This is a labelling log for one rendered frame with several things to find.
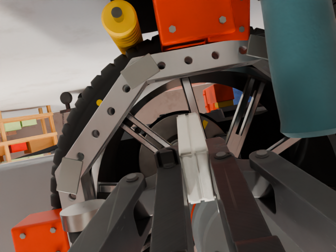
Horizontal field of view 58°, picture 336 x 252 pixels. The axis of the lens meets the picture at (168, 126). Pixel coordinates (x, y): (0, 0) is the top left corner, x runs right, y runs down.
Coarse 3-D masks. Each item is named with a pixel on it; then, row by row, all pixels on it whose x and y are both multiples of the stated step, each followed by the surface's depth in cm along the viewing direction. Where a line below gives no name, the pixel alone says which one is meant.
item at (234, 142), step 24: (216, 72) 60; (240, 72) 58; (144, 96) 58; (192, 96) 59; (264, 96) 72; (240, 120) 60; (144, 144) 60; (168, 144) 60; (240, 144) 60; (288, 144) 60; (312, 144) 66; (96, 168) 58; (312, 168) 69; (96, 192) 58
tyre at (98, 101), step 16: (256, 32) 57; (144, 48) 57; (160, 48) 57; (112, 64) 57; (96, 80) 57; (112, 80) 57; (96, 96) 57; (80, 112) 57; (64, 128) 58; (80, 128) 57; (64, 144) 57
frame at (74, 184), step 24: (192, 48) 49; (216, 48) 49; (240, 48) 53; (264, 48) 49; (120, 72) 48; (144, 72) 48; (168, 72) 49; (192, 72) 50; (264, 72) 54; (120, 96) 49; (96, 120) 49; (120, 120) 53; (96, 144) 49; (72, 168) 49; (72, 192) 49
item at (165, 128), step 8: (160, 120) 102; (168, 120) 102; (176, 120) 102; (208, 120) 103; (152, 128) 102; (160, 128) 102; (168, 128) 102; (176, 128) 103; (208, 128) 103; (216, 128) 103; (168, 136) 103; (176, 136) 103; (208, 136) 103; (176, 144) 98; (144, 152) 103; (152, 152) 103; (144, 160) 103; (152, 160) 103; (144, 168) 103; (152, 168) 103; (144, 176) 103
